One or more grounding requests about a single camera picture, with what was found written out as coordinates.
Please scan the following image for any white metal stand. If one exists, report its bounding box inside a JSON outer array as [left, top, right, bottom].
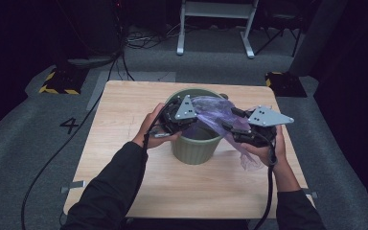
[[176, 0, 261, 59]]

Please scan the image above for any hand-held gripper cable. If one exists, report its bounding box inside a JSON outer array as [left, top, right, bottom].
[[252, 132, 278, 230], [143, 101, 177, 151]]

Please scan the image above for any metal table bracket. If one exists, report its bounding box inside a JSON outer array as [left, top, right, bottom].
[[60, 180, 86, 195], [301, 188, 319, 199]]

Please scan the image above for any green plastic bucket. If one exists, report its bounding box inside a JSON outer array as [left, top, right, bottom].
[[163, 88, 229, 166]]

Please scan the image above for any dark post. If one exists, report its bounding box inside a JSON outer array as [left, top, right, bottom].
[[55, 0, 89, 72]]

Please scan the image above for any person's right hand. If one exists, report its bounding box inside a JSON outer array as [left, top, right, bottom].
[[240, 124, 290, 171]]

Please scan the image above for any grey floor cable cover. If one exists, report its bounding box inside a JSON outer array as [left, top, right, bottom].
[[67, 55, 123, 70]]

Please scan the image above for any thin black floor cable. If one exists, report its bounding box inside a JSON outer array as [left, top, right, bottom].
[[121, 52, 136, 81]]

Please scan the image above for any grey column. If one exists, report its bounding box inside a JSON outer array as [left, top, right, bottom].
[[287, 0, 349, 78]]

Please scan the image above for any right hand-held gripper cable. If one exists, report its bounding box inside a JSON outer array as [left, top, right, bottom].
[[252, 132, 278, 230]]

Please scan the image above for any long black floor cable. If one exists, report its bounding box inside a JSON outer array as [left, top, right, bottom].
[[20, 52, 124, 230]]

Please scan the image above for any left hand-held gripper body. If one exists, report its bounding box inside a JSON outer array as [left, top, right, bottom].
[[152, 94, 197, 138]]

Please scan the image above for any black yellow striped base plate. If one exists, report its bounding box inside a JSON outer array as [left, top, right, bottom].
[[38, 67, 89, 96], [264, 71, 309, 98]]

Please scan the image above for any person's left hand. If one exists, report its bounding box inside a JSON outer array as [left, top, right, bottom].
[[131, 103, 183, 150]]

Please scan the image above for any bundle of floor cables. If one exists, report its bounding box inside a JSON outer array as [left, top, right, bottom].
[[124, 23, 181, 50]]

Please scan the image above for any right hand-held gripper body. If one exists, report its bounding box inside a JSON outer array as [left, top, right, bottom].
[[233, 104, 295, 149]]

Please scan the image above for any black tripod stand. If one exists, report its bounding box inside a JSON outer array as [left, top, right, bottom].
[[254, 0, 305, 58]]

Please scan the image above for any small black cabinet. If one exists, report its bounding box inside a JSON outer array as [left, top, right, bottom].
[[76, 0, 124, 56]]

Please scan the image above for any purple plastic bag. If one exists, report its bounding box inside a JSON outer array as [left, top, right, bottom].
[[185, 95, 266, 172]]

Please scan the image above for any left hand-held gripper cable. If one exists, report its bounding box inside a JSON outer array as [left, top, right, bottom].
[[143, 101, 177, 151]]

